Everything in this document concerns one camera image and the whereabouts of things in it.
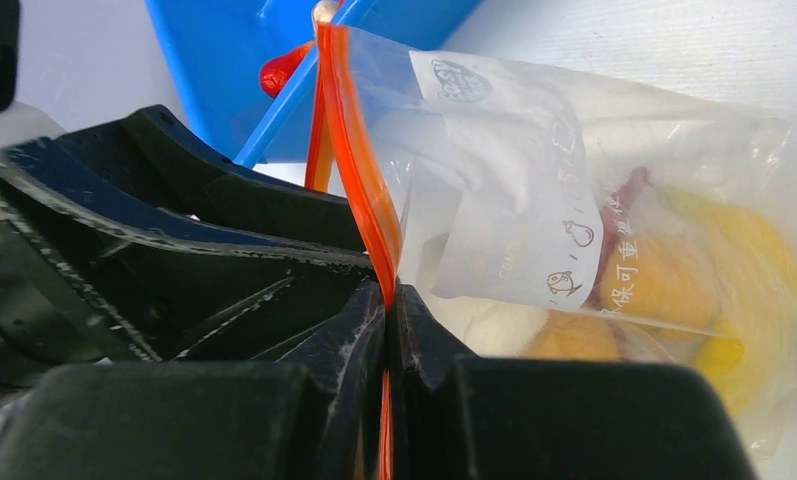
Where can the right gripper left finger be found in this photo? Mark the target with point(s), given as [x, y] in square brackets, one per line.
[294, 418]

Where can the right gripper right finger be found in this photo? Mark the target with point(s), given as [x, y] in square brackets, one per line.
[461, 416]

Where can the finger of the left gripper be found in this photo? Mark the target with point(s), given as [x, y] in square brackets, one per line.
[155, 158]

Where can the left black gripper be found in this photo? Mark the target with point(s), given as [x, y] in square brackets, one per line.
[87, 271]

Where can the white toy mushroom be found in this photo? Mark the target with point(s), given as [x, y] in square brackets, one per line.
[417, 163]

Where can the clear zip bag orange zipper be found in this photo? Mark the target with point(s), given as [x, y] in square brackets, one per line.
[539, 148]

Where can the red toy chili pepper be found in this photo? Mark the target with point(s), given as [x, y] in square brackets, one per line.
[616, 207]

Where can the yellow toy banana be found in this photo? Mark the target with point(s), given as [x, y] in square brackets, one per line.
[751, 359]

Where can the orange toy mango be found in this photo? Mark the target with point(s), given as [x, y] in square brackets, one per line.
[656, 299]

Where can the blue plastic bin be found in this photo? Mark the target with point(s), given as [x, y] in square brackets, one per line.
[215, 50]

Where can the red toy wax apple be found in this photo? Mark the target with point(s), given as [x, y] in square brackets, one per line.
[276, 72]

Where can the beige toy garlic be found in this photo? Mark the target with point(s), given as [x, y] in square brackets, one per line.
[324, 11]

